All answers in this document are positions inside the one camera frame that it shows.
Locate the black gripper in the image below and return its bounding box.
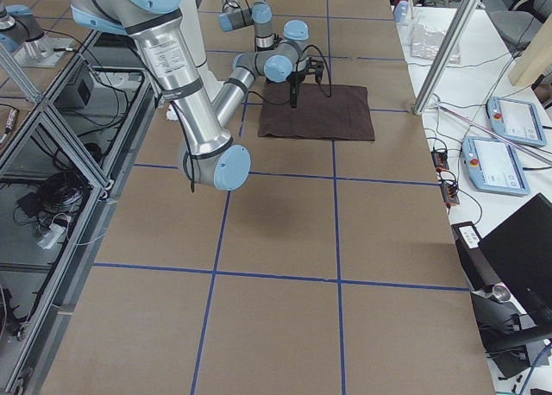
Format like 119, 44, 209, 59
287, 57, 323, 108

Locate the dark brown t-shirt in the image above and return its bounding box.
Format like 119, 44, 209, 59
258, 84, 375, 141

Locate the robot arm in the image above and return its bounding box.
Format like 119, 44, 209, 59
71, 0, 315, 191
218, 0, 280, 52

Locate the neighbour robot arm base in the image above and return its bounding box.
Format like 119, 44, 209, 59
1, 3, 73, 68

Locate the clear plastic bag sheet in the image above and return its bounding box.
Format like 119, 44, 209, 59
407, 23, 447, 61

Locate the orange connector board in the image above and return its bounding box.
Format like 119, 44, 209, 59
430, 148, 460, 210

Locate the near blue teach pendant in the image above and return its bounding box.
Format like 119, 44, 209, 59
461, 137, 530, 197

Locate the blue teach pendant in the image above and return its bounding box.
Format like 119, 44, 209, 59
461, 137, 530, 197
486, 97, 547, 147

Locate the far blue teach pendant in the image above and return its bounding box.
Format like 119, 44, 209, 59
486, 97, 547, 147

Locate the grey office chair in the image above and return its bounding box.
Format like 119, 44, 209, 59
488, 0, 551, 54

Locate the wooden plank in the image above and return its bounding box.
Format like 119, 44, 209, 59
508, 16, 552, 86

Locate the black box white label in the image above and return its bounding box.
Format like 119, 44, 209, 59
451, 222, 511, 303

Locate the black laptop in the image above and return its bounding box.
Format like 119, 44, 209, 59
480, 193, 551, 324

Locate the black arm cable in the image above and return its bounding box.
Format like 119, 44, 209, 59
256, 43, 334, 107

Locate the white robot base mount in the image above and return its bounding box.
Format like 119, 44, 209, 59
179, 0, 223, 102

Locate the aluminium frame post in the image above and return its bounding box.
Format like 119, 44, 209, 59
412, 0, 480, 115

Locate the aluminium side frame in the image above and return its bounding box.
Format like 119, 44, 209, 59
1, 33, 158, 394

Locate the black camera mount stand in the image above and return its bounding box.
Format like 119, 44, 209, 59
471, 293, 551, 378

